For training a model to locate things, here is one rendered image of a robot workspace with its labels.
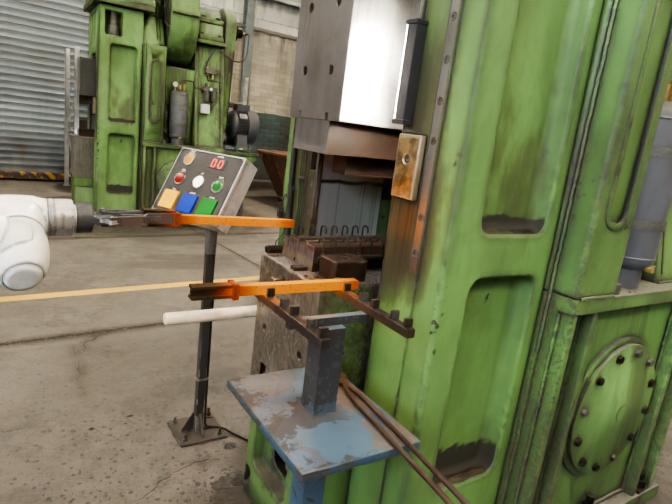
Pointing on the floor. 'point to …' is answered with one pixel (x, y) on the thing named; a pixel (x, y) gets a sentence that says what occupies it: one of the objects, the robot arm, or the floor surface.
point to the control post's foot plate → (181, 428)
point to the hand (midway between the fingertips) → (159, 217)
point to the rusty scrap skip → (276, 160)
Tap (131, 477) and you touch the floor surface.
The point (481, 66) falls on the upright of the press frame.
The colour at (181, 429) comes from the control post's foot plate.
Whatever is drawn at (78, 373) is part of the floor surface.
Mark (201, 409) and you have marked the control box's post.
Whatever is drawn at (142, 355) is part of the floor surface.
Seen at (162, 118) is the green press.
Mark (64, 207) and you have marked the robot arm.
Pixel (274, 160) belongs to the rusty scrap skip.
